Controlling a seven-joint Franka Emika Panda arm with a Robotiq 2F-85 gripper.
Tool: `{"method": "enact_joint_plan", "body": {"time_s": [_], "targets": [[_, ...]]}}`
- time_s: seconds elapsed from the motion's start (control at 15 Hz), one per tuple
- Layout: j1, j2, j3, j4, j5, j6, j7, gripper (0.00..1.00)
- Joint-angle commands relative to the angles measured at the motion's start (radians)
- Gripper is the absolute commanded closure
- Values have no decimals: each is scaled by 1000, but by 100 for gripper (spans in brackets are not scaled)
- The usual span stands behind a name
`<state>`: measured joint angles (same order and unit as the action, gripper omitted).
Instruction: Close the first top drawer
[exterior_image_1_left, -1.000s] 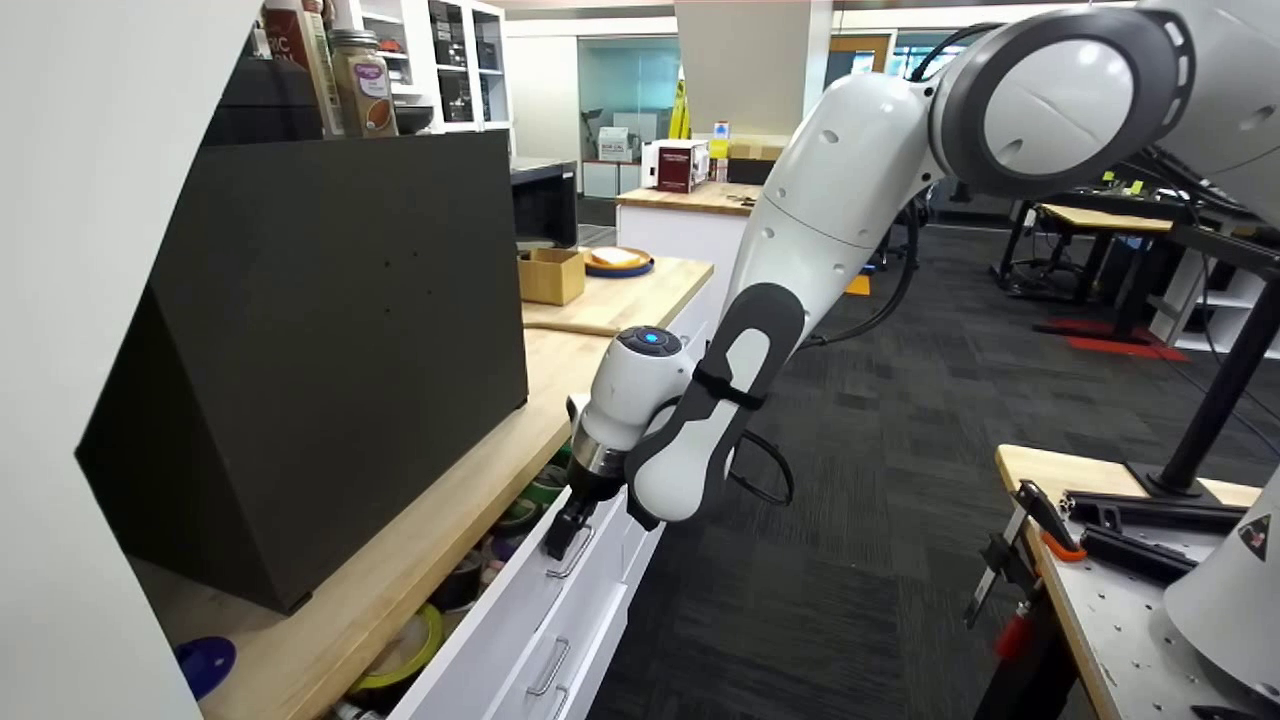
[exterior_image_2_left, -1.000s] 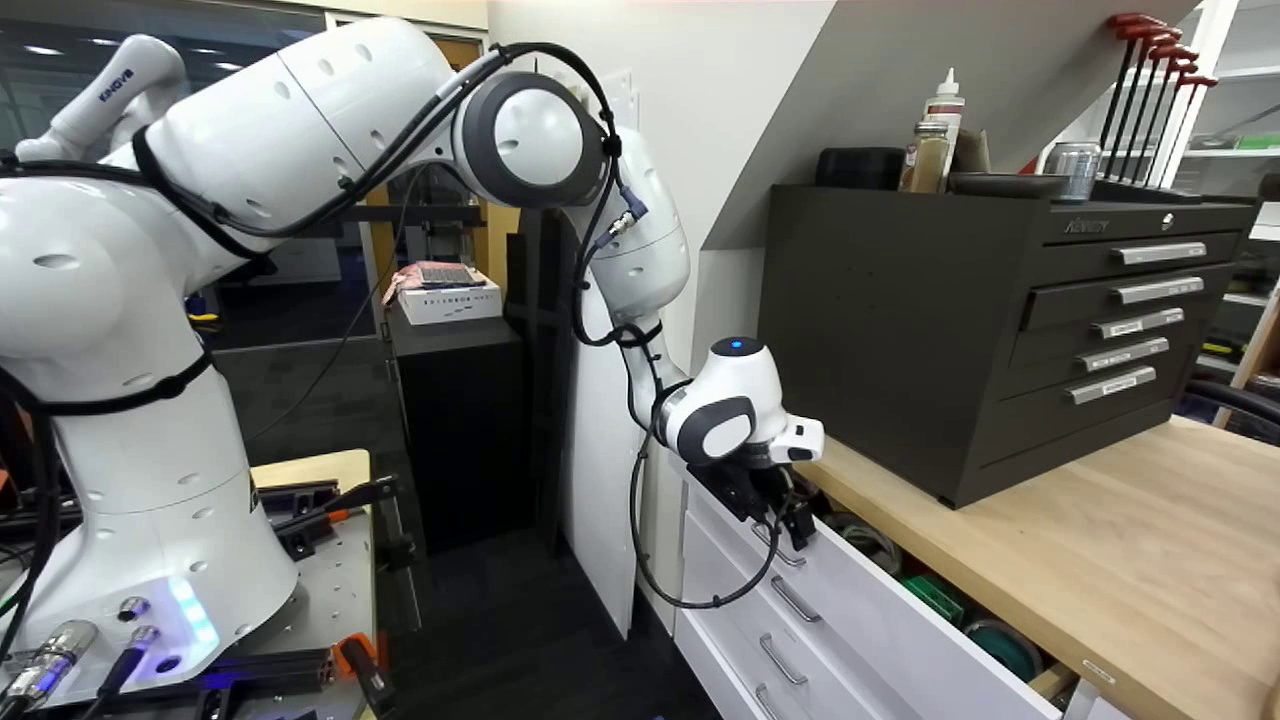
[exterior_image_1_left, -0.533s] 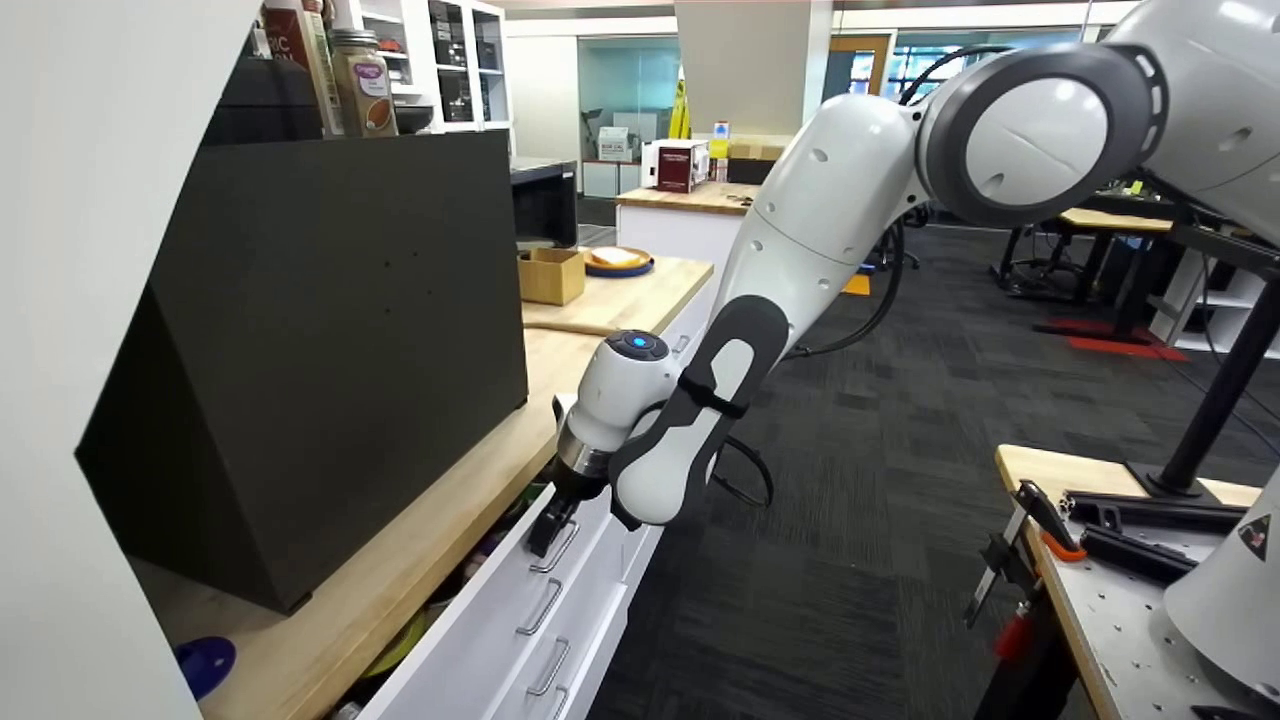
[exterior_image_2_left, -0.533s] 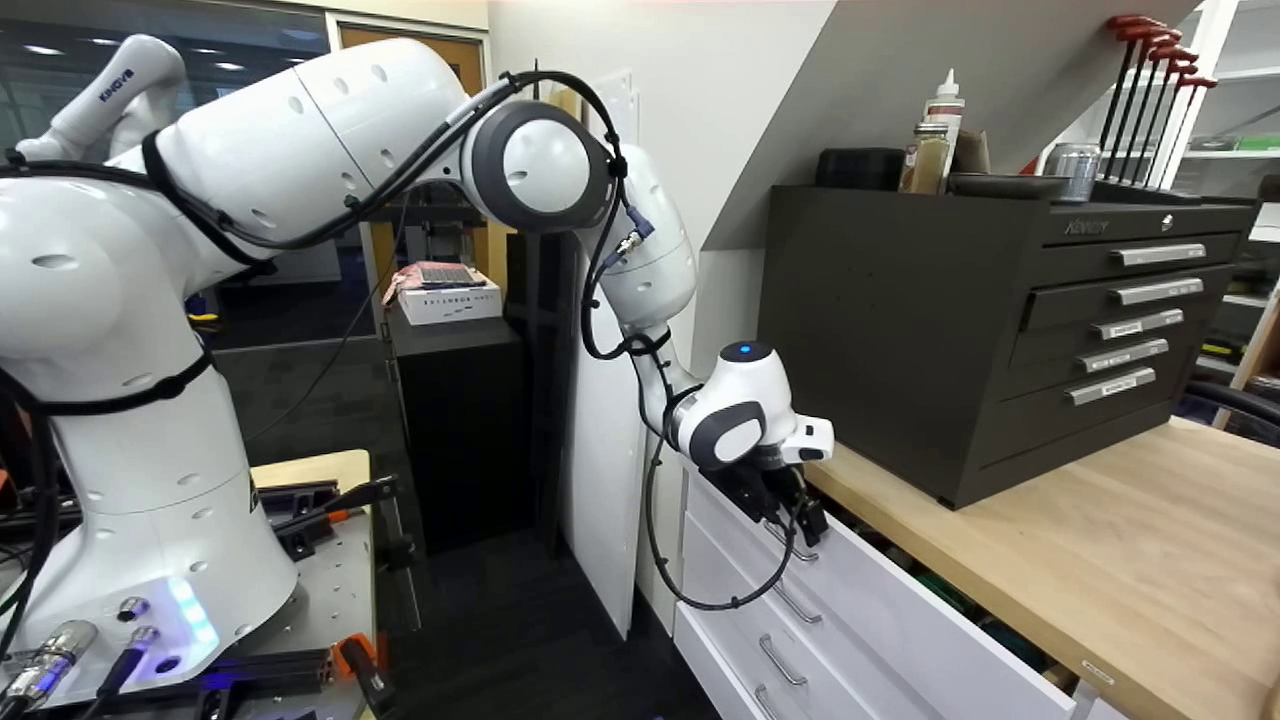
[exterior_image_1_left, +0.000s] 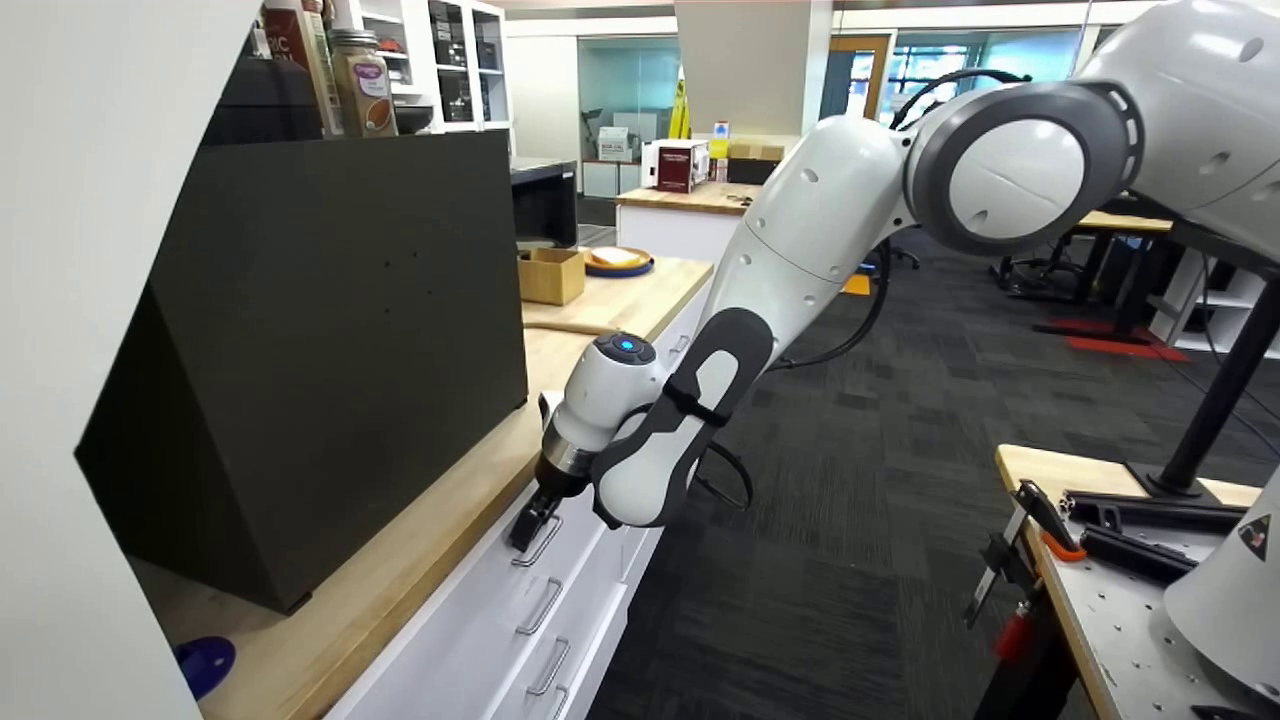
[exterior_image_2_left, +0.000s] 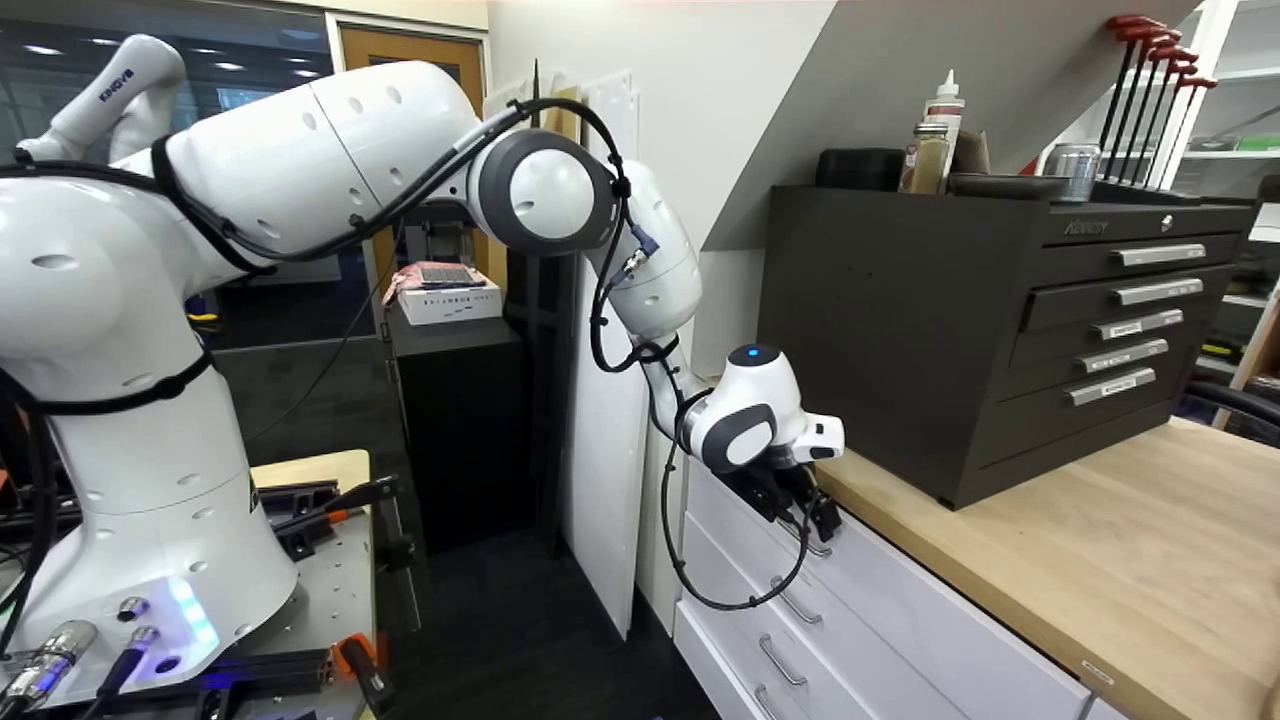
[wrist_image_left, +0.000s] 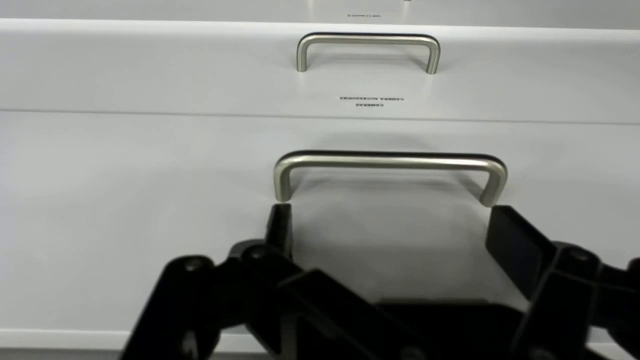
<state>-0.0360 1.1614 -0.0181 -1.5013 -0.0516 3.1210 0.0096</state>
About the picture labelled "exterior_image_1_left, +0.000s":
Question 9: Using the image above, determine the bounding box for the blue round lid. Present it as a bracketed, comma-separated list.
[171, 634, 244, 703]

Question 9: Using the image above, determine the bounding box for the black block on chest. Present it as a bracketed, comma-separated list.
[211, 51, 324, 148]

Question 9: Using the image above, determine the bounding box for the red floor mat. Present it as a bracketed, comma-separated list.
[1037, 315, 1191, 368]

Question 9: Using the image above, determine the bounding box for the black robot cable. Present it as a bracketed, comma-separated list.
[775, 69, 1032, 378]

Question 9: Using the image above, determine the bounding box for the orange-handled clamp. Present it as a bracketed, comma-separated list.
[965, 531, 1048, 671]

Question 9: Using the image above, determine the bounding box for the yellow bottle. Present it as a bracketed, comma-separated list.
[665, 71, 701, 144]

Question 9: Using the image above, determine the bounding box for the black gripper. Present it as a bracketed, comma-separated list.
[504, 448, 582, 560]

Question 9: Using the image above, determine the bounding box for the black table clamp bar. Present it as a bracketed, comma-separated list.
[1058, 490, 1258, 540]

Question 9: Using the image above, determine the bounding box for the white deep cabinet drawer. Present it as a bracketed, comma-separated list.
[483, 527, 670, 720]

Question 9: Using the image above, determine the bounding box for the cardboard box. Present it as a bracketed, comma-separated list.
[516, 239, 593, 314]

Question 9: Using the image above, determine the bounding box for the red and white box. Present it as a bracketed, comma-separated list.
[640, 136, 716, 195]

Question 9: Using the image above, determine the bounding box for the black appliance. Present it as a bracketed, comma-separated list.
[508, 162, 582, 251]

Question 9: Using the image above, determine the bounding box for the short black clamp bar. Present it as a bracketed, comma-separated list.
[1075, 527, 1199, 589]

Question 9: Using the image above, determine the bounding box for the black case on table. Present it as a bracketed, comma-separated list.
[723, 142, 794, 189]

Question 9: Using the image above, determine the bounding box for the white side cabinet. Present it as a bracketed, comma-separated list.
[1147, 245, 1265, 361]

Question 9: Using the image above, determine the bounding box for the white shelf unit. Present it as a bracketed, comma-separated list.
[352, 0, 521, 142]

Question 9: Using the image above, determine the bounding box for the white drawer cabinet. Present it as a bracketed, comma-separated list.
[395, 521, 654, 720]

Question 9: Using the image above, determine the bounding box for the wood-topped black desk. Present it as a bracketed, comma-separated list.
[997, 205, 1207, 314]

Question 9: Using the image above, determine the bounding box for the black and orange clamp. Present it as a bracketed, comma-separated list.
[1006, 472, 1090, 565]

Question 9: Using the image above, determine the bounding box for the wooden plate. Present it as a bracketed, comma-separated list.
[579, 245, 658, 281]

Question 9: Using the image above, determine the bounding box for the black metal tool chest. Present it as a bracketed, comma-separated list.
[71, 128, 531, 622]

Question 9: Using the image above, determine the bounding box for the black stand pole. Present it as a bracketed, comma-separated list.
[1127, 251, 1280, 510]

